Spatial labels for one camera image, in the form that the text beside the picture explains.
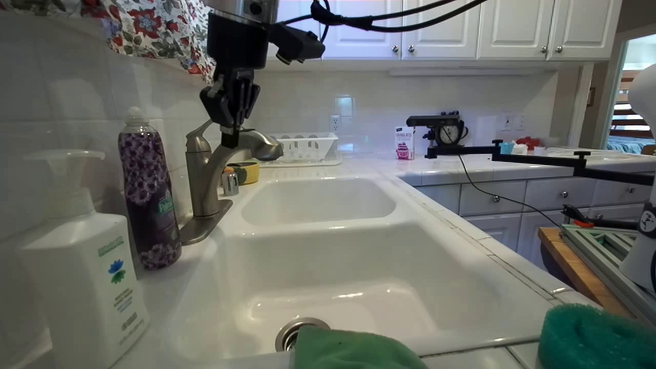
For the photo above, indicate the small red item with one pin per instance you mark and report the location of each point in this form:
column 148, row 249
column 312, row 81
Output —
column 529, row 141

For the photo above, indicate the white upper cabinet door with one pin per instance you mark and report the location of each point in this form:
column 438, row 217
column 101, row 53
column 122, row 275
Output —
column 585, row 28
column 515, row 28
column 442, row 33
column 362, row 42

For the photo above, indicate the floral patterned curtain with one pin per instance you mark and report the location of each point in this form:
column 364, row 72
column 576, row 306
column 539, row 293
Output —
column 156, row 28

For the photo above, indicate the green cloth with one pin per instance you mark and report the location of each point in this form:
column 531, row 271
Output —
column 348, row 348
column 595, row 339

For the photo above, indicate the white plastic basket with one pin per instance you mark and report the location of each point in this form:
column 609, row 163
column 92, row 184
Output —
column 307, row 146

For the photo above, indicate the small pink white bottle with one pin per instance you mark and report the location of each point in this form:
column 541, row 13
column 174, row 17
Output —
column 405, row 143

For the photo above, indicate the small teal item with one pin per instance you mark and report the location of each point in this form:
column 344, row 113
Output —
column 507, row 146

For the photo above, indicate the white device with black marks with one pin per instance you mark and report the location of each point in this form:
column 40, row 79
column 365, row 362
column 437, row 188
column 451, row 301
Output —
column 642, row 253

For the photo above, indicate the white soap pump dispenser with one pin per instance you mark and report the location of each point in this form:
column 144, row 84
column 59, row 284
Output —
column 83, row 288

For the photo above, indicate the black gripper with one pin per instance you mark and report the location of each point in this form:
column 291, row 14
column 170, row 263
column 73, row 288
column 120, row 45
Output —
column 236, row 43

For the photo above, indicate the metal sink drain strainer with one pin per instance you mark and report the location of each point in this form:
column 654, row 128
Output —
column 290, row 332

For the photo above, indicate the white double basin sink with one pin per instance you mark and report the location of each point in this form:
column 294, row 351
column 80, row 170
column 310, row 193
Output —
column 382, row 274

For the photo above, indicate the staircase steps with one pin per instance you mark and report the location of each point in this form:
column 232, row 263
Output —
column 628, row 120

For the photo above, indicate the wooden board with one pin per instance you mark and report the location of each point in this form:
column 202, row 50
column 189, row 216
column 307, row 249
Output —
column 571, row 263

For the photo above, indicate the yellow cup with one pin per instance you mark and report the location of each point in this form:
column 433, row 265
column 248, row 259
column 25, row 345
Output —
column 247, row 170

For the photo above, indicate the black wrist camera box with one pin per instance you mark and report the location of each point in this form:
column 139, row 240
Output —
column 296, row 43

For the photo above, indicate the purple floral spray bottle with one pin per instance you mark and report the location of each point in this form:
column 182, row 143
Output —
column 146, row 197

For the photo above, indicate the brushed metal kitchen faucet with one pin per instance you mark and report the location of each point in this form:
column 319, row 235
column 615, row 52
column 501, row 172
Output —
column 205, row 184

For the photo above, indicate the grey metal frame rail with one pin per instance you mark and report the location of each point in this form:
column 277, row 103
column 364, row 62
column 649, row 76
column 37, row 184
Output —
column 608, row 263

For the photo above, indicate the black camera on mount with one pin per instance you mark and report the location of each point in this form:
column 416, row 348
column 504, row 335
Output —
column 442, row 130

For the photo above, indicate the small chrome sink fitting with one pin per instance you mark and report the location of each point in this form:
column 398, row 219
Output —
column 228, row 183

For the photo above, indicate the white lower cabinet drawers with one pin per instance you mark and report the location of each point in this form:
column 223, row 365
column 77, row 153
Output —
column 493, row 197

